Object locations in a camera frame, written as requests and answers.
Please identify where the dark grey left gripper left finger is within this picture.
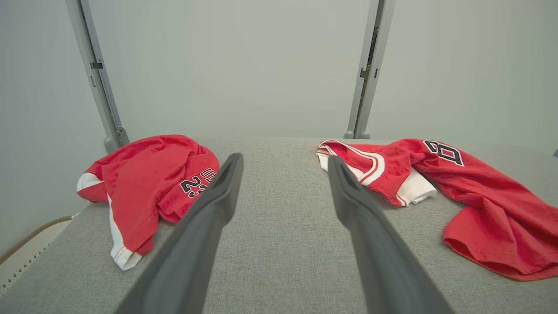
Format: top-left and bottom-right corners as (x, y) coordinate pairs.
(114, 153), (244, 314)

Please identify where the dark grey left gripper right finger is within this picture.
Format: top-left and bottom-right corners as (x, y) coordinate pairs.
(328, 156), (454, 314)

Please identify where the red number 23 jersey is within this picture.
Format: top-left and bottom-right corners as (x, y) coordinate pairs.
(77, 134), (220, 271)

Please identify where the red jersey with white sleeves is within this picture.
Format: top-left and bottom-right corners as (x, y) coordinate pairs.
(317, 139), (558, 281)

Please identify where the cream woven laundry basket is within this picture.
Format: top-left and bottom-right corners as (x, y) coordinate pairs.
(0, 214), (81, 297)

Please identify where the grey metal frame post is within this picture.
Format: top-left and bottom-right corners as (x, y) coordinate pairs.
(65, 0), (130, 153)
(344, 0), (396, 139)

